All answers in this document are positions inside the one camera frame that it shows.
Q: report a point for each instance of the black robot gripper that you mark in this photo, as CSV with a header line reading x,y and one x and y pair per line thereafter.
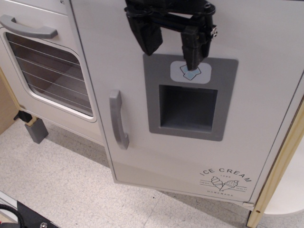
x,y
192,17

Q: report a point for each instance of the white toy fridge door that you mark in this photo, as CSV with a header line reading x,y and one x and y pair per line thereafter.
x,y
213,132

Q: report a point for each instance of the white toy oven door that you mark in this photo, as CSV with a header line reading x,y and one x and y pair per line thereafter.
x,y
49,77

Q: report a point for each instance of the grey kitchen leg block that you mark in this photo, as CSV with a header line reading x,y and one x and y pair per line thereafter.
x,y
37,131

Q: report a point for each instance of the grey fridge door handle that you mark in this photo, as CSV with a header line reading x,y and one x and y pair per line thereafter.
x,y
121,137

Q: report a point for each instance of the grey oven door handle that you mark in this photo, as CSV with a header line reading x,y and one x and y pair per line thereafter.
x,y
10,24

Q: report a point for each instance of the black clamp bracket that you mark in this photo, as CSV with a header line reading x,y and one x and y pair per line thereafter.
x,y
26,117

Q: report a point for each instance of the light wooden frame post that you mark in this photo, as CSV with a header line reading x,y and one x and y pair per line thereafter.
x,y
287,150

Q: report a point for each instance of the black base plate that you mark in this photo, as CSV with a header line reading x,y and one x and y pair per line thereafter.
x,y
32,219

